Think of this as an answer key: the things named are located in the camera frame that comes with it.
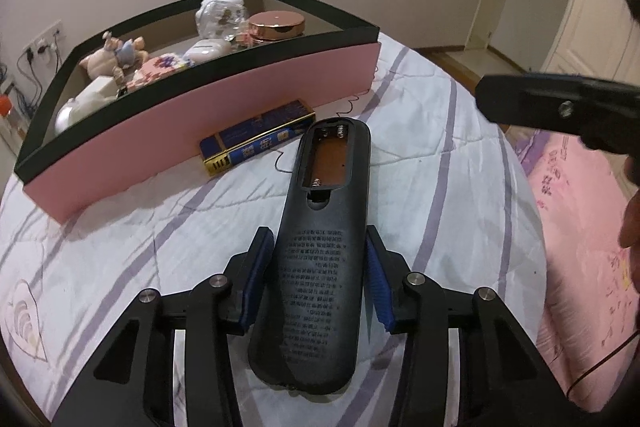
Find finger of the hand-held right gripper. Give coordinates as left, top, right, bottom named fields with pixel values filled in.
left=475, top=73, right=640, bottom=154

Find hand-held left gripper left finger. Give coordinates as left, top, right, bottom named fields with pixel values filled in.
left=50, top=227, right=276, bottom=427

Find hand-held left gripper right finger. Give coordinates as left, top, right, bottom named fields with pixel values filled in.
left=365, top=224, right=576, bottom=427

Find black remote control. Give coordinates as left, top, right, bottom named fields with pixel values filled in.
left=247, top=118, right=372, bottom=395

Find pink storage box black rim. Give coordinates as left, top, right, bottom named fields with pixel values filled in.
left=14, top=0, right=383, bottom=225

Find pink patterned packet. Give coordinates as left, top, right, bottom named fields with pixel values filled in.
left=125, top=53, right=193, bottom=92

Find person's right hand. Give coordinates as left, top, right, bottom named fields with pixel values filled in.
left=619, top=152, right=640, bottom=298

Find white striped quilt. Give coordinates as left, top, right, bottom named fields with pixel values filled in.
left=0, top=34, right=551, bottom=427

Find pink printed blanket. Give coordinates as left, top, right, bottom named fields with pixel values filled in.
left=505, top=127, right=640, bottom=413

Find blue gold box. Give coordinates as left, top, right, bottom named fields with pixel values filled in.
left=200, top=98, right=317, bottom=178

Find white earbuds case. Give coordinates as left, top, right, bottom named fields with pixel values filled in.
left=184, top=38, right=232, bottom=65

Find white plastic toy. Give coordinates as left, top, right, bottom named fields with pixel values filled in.
left=75, top=76, right=121, bottom=108

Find rose gold round tin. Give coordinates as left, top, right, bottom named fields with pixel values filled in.
left=247, top=11, right=306, bottom=42

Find clear plastic bag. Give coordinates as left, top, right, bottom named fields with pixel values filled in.
left=195, top=0, right=248, bottom=40

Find pig plush toy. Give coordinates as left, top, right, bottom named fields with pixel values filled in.
left=80, top=32, right=150, bottom=80

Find hanging dark cables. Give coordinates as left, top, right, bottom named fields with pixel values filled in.
left=0, top=52, right=43, bottom=118

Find white wall power strip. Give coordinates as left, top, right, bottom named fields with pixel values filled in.
left=20, top=21, right=65, bottom=58

